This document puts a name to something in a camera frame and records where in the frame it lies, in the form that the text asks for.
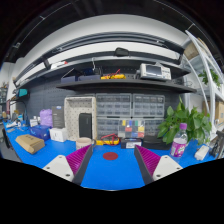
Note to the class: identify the cardboard box on rack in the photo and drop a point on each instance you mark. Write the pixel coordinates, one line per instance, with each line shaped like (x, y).
(191, 51)

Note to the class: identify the white oscilloscope on shelf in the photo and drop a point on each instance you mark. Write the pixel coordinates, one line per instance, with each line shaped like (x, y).
(158, 72)

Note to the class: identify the white power adapter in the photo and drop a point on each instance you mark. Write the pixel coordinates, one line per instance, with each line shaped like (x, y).
(201, 152)

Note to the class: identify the white metal shelf rack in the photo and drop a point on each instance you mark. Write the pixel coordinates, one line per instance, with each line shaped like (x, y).
(208, 74)

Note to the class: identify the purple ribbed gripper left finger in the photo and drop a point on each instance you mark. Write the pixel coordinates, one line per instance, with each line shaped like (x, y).
(72, 167)

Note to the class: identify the dark wall shelf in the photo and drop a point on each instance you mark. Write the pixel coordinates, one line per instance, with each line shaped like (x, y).
(125, 85)

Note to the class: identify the white small box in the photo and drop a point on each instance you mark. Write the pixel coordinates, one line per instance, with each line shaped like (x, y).
(59, 135)

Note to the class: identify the purple plastic bag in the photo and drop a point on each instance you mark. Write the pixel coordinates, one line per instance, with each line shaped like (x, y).
(46, 117)

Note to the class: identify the grey drawer organizer cabinet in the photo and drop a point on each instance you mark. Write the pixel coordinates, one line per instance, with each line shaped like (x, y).
(129, 115)

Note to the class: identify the beige perforated crate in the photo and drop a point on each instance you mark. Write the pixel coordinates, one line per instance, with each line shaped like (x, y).
(73, 107)

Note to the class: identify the dark blue case on shelf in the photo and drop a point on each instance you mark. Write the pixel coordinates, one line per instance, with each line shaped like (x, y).
(74, 75)

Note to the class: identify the black label device box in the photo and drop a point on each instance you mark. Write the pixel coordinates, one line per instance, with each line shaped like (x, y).
(129, 143)

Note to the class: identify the yellow multimeter on shelf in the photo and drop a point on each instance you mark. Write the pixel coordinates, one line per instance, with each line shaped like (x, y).
(116, 75)

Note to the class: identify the yellow red multimeter on table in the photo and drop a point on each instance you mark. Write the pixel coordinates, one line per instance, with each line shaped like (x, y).
(111, 140)

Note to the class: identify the red round marker disc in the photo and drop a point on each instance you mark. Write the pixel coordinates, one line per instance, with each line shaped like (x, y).
(110, 156)

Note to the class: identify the blue box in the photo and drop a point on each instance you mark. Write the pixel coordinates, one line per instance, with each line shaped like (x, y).
(40, 131)

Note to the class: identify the plastic water bottle purple label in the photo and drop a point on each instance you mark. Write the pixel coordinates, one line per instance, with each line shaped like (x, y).
(180, 141)

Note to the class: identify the dark grey upright box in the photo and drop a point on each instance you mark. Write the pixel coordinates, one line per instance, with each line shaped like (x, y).
(58, 116)

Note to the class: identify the black speaker box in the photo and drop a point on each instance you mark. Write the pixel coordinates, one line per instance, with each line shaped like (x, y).
(85, 125)

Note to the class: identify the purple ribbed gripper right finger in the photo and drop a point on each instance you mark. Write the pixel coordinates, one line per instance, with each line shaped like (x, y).
(152, 166)

